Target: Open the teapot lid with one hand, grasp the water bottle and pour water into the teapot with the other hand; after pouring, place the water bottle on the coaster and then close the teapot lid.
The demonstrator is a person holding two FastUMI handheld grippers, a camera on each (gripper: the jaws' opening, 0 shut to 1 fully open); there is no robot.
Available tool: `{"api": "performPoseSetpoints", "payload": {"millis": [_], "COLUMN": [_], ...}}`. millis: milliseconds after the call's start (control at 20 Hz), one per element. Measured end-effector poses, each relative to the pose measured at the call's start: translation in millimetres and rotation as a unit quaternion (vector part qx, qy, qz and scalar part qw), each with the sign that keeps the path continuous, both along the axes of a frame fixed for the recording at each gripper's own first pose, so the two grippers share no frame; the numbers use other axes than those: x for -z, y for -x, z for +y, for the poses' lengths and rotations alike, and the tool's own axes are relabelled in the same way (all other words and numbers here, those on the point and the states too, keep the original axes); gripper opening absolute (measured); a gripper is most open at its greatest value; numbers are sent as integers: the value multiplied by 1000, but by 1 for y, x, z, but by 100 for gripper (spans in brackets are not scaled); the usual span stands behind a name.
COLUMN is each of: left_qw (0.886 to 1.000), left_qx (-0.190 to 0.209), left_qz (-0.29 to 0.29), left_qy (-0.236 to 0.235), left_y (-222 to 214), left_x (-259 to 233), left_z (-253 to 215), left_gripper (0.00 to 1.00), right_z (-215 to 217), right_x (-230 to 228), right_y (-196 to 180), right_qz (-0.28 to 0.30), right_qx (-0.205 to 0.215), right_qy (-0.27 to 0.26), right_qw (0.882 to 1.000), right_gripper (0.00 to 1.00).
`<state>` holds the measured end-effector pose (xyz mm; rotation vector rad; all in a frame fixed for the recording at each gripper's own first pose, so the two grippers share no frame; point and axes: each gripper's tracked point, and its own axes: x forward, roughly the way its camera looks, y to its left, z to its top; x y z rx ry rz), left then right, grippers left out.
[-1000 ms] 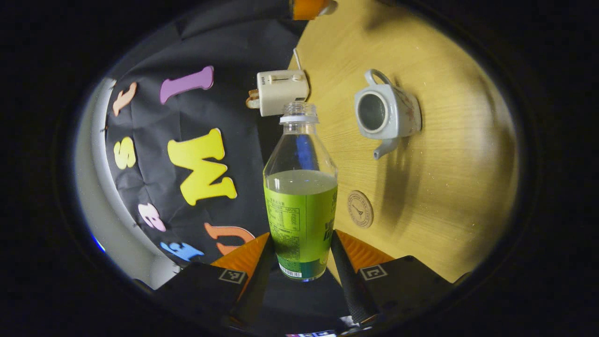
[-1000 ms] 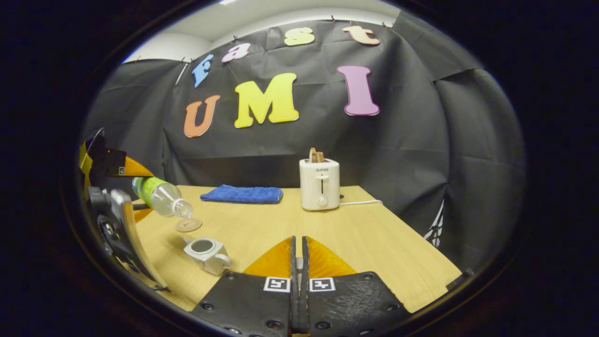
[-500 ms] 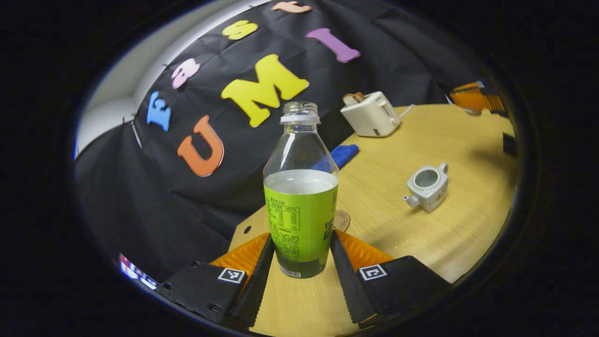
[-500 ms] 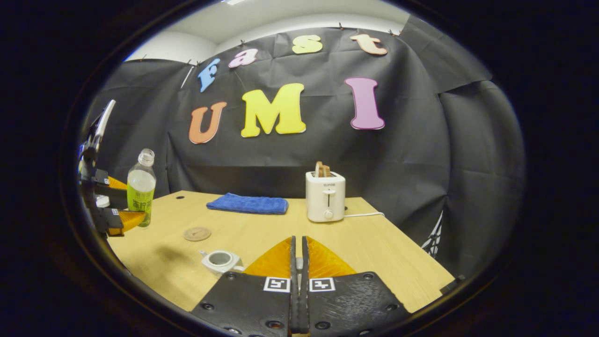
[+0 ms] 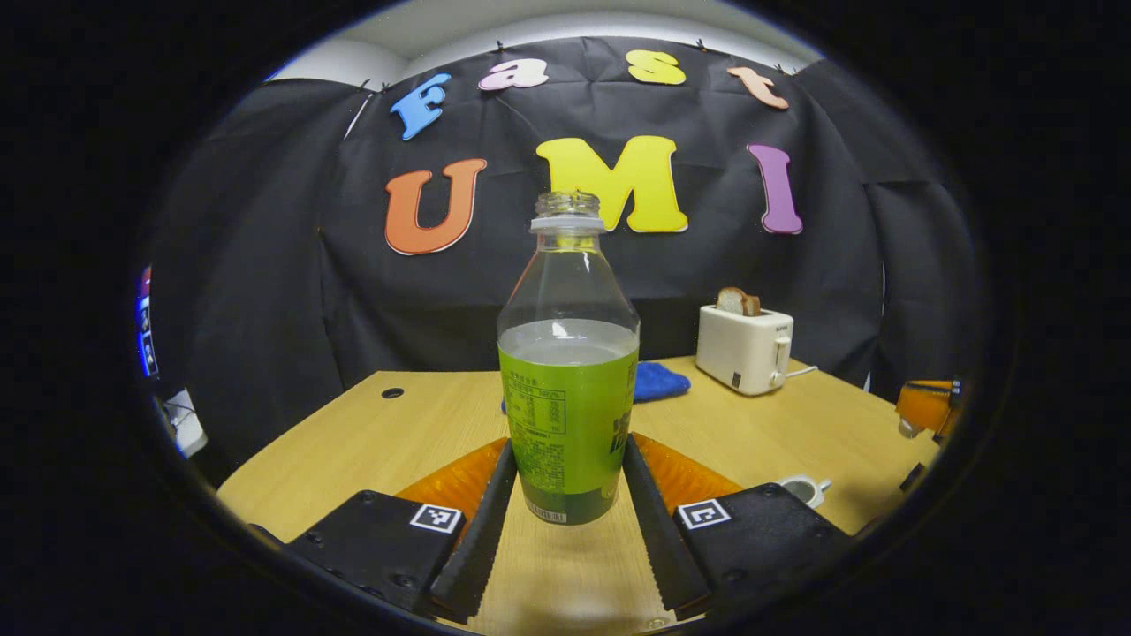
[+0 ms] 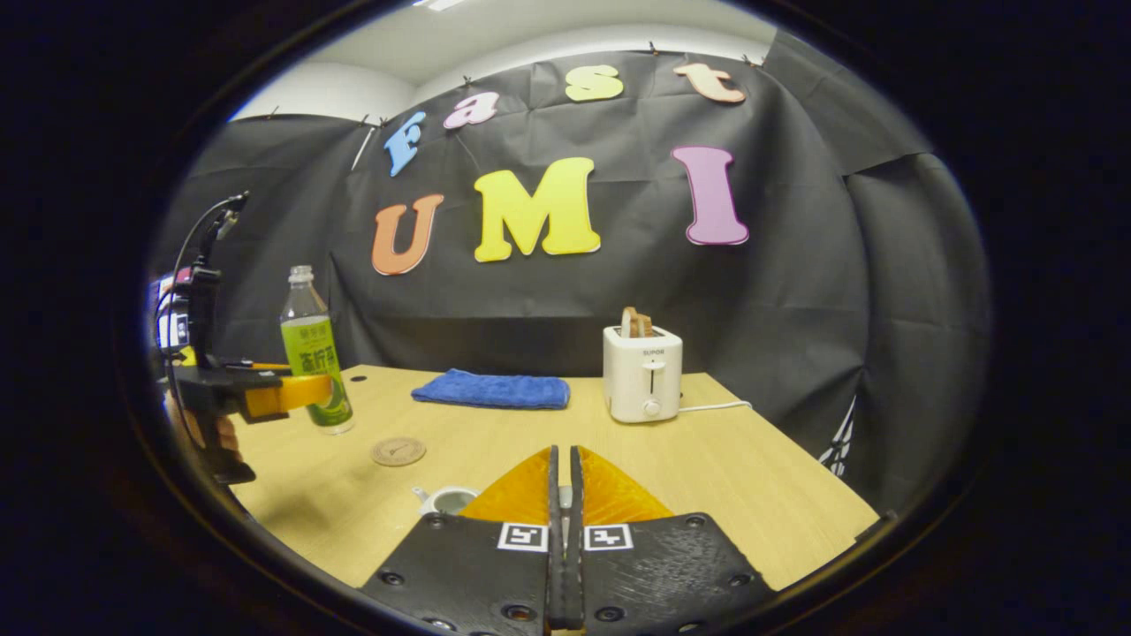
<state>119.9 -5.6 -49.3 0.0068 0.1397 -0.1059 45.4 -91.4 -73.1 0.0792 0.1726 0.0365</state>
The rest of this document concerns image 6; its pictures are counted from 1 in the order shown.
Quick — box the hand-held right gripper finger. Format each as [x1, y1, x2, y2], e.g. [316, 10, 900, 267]
[361, 445, 566, 636]
[570, 445, 778, 632]

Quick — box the computer monitor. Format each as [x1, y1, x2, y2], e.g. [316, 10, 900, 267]
[150, 274, 191, 354]

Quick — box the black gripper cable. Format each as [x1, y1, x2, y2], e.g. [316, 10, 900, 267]
[166, 193, 248, 372]

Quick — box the clear water bottle green label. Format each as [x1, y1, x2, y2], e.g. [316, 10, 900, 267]
[280, 265, 355, 435]

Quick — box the white toaster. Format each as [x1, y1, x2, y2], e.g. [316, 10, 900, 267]
[603, 324, 684, 424]

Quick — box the white ceramic teacup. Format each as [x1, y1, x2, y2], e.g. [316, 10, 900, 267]
[412, 485, 482, 518]

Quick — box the round cork coaster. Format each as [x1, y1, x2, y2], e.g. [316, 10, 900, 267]
[370, 436, 427, 467]

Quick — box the blue folded towel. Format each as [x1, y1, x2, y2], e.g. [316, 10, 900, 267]
[411, 368, 572, 411]

